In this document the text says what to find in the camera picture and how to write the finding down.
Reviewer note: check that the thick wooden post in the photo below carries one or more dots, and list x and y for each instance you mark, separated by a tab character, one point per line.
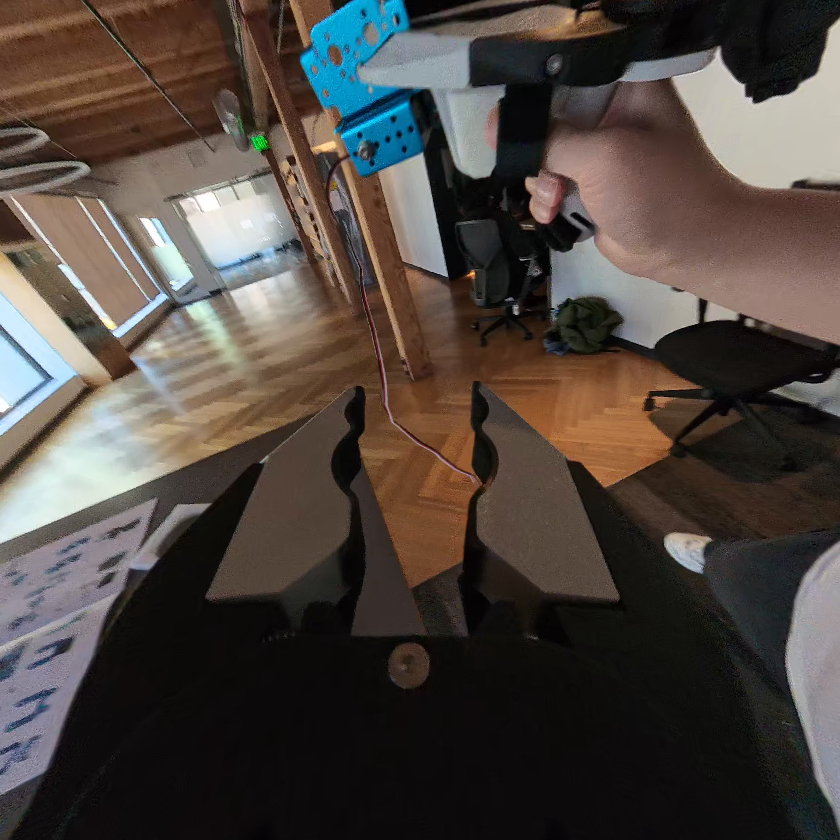
387	262

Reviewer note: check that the black armless office chair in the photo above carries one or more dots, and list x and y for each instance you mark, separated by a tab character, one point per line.
735	361

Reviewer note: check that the blue perforated metal bracket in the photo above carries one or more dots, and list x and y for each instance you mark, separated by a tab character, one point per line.
348	59

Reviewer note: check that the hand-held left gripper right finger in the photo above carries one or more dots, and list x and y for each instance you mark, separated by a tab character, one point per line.
538	525

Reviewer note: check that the printed instruction sheet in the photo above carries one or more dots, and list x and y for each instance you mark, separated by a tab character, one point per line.
59	577

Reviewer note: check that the person's right hand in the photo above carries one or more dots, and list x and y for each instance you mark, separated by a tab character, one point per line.
649	184

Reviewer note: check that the white cardboard frame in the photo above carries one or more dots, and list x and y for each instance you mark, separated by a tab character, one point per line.
172	525

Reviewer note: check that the person's white shirt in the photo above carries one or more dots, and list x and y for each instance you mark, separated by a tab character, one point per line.
820	656

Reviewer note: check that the dark green bag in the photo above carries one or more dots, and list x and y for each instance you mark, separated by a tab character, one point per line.
584	325

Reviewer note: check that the slim wooden post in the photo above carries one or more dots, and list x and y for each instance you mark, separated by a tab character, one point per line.
289	131

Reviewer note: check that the person's dark trouser leg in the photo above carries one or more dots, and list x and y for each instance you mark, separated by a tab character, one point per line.
754	590

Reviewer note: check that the dark desk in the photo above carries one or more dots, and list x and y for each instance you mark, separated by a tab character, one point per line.
197	479

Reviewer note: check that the black mesh office chair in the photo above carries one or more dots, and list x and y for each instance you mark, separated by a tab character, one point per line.
489	262

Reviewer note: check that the frosted glass partition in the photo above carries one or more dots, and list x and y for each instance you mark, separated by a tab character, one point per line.
243	223

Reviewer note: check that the green exit sign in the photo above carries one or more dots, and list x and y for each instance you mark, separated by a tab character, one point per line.
260	142

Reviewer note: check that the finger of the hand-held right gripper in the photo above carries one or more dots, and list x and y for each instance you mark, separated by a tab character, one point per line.
512	25
420	62

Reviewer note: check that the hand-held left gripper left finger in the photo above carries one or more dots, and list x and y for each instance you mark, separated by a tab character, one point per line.
295	525

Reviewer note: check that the person's white shoe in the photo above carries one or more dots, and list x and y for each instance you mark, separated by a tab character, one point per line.
688	550

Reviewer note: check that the grey dome lamp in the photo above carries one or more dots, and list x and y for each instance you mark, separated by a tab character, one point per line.
231	115

